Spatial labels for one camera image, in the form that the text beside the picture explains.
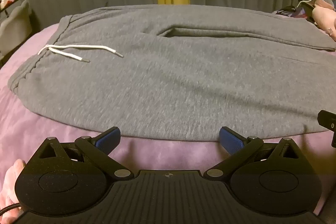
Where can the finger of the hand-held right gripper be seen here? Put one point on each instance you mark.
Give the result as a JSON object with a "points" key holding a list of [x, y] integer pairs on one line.
{"points": [[326, 121]]}

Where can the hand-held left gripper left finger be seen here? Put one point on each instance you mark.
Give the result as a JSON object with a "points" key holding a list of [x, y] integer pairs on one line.
{"points": [[109, 139]]}

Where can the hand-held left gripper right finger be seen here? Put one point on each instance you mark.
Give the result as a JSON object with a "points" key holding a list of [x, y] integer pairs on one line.
{"points": [[231, 141]]}

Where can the grey sweat pants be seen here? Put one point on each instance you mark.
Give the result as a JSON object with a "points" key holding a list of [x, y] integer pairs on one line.
{"points": [[170, 69]]}

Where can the purple plush blanket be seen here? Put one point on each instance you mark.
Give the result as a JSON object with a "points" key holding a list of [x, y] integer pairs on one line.
{"points": [[47, 132]]}

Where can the large pink plush toy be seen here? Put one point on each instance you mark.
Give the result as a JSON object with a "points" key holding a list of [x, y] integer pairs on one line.
{"points": [[324, 12]]}

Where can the pink fuzzy sleeve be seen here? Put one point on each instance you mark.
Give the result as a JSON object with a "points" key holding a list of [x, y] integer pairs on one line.
{"points": [[9, 187]]}

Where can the dark patterned cloth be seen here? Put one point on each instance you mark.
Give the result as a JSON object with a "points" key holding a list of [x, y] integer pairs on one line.
{"points": [[294, 12]]}

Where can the white chair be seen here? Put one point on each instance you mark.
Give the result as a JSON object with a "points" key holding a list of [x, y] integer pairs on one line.
{"points": [[14, 27]]}

